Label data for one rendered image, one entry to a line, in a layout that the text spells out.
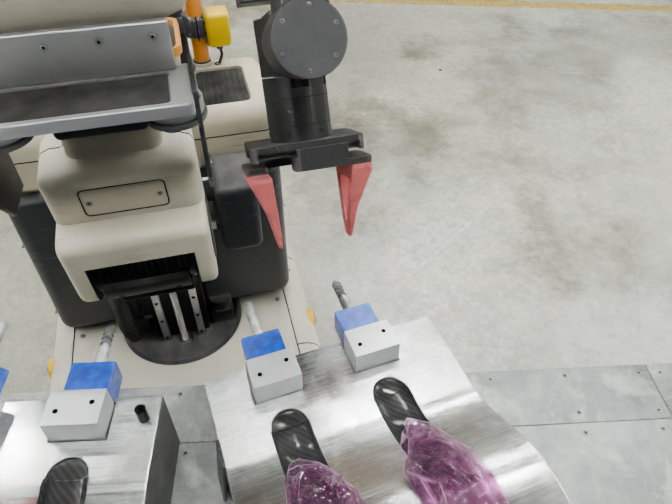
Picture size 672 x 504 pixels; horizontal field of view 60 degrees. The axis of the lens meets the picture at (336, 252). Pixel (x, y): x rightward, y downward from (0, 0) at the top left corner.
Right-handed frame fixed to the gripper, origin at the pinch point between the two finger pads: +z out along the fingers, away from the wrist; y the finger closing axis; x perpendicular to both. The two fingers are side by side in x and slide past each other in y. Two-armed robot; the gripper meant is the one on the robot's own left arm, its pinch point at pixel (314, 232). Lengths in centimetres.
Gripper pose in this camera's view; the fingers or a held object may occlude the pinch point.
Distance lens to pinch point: 56.5
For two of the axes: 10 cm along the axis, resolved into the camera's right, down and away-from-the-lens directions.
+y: 9.6, -1.8, 1.9
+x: -2.4, -2.7, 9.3
